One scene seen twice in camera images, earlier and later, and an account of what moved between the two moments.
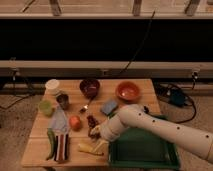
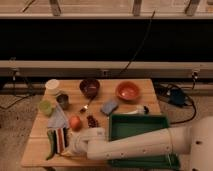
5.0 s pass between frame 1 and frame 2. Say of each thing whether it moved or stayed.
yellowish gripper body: moved
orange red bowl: stayed
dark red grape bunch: stayed
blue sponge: stayed
